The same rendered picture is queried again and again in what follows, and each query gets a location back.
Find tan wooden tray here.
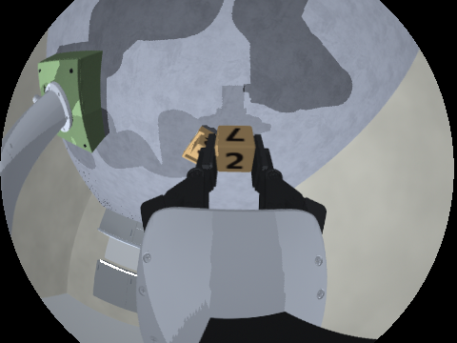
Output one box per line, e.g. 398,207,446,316
182,126,213,164

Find tan wooden number cube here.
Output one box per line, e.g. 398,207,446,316
214,126,255,172
190,134,208,158

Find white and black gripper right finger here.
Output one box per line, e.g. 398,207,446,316
251,134,327,233

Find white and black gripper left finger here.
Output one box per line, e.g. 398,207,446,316
140,133,218,232

